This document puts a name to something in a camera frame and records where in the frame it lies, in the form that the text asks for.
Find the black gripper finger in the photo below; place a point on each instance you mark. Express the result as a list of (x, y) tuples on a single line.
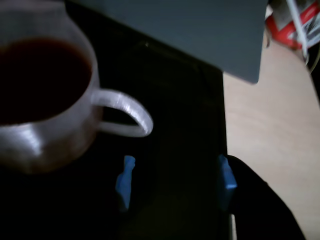
[(124, 182), (255, 205)]

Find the translucent pink kettle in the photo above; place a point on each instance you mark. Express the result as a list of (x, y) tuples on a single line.
[(75, 130)]

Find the black rubber work mat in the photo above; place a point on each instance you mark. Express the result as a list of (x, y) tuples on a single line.
[(180, 125)]

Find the red white carton box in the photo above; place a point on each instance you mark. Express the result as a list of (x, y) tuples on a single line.
[(285, 32)]

